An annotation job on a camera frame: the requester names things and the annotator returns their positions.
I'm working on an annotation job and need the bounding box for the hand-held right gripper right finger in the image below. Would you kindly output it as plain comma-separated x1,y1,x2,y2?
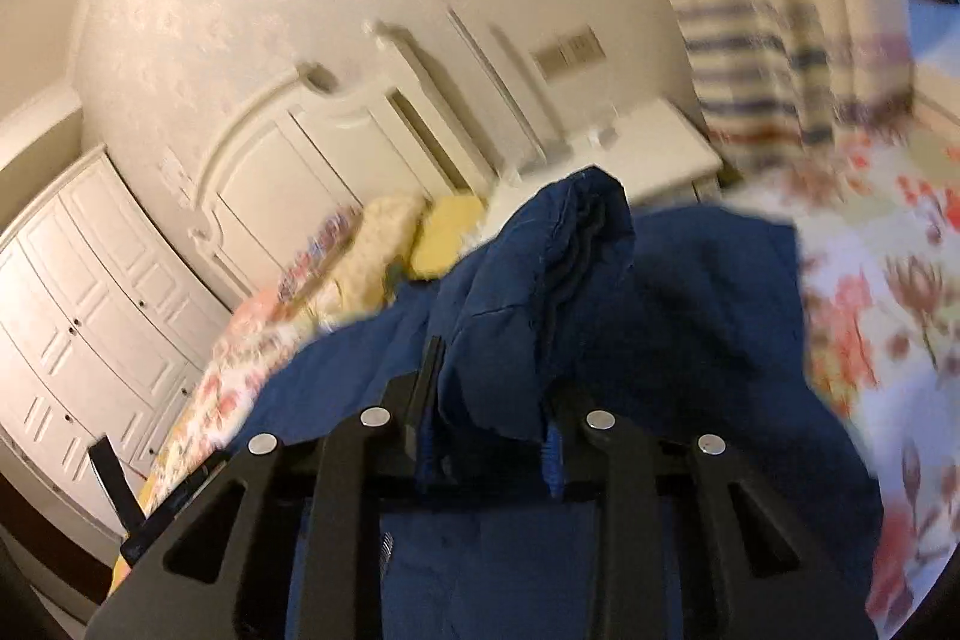
538,385,880,640

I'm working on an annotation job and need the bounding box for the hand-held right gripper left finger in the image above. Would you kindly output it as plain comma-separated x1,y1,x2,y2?
84,336,451,640

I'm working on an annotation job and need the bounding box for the navy blue puffer jacket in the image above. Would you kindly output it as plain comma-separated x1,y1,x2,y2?
244,164,886,640

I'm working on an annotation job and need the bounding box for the cream fluffy pillow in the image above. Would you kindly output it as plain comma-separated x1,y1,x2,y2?
337,194,428,326

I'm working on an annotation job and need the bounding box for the white panelled wardrobe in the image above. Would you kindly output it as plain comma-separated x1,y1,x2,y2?
0,145,233,536

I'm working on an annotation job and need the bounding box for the floral pillow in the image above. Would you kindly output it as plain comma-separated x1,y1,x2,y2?
277,209,361,304

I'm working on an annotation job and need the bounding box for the yellow pillow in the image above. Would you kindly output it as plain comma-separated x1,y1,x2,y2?
409,194,488,281

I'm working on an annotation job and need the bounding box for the cream carved headboard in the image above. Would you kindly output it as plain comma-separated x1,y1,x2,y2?
191,17,571,304

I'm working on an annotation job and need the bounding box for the cream nightstand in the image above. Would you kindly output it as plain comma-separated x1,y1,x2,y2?
495,100,725,206

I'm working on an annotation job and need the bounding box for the floral bed sheet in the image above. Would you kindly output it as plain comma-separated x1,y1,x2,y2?
112,130,960,640

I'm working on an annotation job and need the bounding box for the striped hanging cloth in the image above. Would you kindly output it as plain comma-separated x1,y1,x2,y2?
667,0,916,161

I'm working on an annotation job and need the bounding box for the white wall control panel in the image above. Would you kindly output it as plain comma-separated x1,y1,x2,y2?
157,152,192,199

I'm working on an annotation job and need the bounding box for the beige wall switch plate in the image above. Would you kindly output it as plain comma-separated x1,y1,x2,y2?
532,29,605,82

